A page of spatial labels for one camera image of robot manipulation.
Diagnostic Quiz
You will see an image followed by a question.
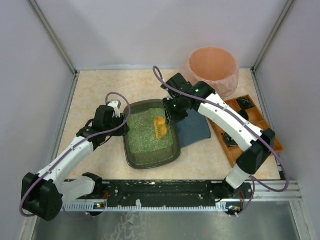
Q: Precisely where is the orange compartment tray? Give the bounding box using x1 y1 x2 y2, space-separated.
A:
208 94 285 169

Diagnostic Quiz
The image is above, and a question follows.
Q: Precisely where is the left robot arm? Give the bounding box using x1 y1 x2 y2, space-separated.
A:
19 100 129 221

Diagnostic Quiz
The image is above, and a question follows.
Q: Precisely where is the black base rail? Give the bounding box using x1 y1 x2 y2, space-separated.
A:
53 178 251 217

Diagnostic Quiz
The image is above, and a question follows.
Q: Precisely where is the blue folded cloth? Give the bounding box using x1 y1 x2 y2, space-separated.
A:
175 109 212 148

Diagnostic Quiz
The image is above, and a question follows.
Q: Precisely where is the dark grey litter box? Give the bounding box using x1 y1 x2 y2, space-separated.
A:
123 99 181 170

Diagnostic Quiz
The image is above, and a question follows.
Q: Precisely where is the black coiled cable far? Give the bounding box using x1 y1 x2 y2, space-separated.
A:
236 96 256 110

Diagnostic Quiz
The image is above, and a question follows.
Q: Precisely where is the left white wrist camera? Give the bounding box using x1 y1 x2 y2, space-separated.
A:
105 100 121 118

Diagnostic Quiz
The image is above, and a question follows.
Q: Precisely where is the yellow litter scoop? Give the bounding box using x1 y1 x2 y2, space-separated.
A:
153 116 168 140

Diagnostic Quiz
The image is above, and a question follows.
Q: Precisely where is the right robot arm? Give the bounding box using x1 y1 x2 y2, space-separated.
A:
160 73 276 190

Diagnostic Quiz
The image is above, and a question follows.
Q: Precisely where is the bin with pink bag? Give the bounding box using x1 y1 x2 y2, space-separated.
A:
178 46 240 99

